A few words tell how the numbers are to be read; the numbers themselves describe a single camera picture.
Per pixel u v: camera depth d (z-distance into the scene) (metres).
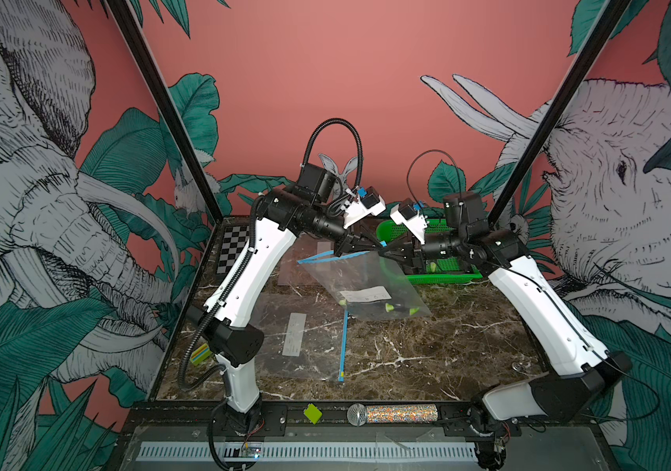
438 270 1.04
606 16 0.70
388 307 0.80
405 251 0.59
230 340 0.42
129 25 0.71
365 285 0.76
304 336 0.89
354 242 0.56
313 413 0.75
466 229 0.52
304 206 0.50
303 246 1.11
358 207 0.55
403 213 0.55
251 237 0.46
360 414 0.71
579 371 0.40
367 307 0.78
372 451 0.70
